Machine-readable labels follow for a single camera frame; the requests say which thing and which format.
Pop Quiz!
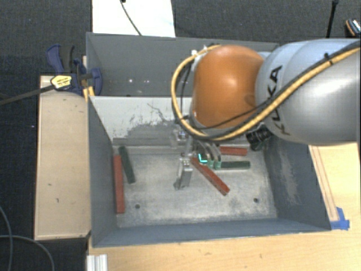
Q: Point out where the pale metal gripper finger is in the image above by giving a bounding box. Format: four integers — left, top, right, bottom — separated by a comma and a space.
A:
182, 159, 195, 189
173, 157, 186, 191

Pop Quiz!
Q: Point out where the red-brown flat block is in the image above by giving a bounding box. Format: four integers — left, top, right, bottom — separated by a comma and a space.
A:
219, 146, 248, 157
190, 156, 231, 196
113, 154, 126, 215

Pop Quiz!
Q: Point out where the grey metal bin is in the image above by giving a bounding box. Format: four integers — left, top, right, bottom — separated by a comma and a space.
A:
85, 32, 332, 248

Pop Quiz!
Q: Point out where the dark green flat block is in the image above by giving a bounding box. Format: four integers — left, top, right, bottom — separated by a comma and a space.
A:
213, 160, 252, 171
118, 145, 137, 185

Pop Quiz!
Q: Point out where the pale wood board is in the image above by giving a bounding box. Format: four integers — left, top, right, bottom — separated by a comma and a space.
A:
34, 75, 93, 241

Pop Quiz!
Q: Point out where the black cylinder on white bracket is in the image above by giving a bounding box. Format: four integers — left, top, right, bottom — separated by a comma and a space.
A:
245, 126, 274, 152

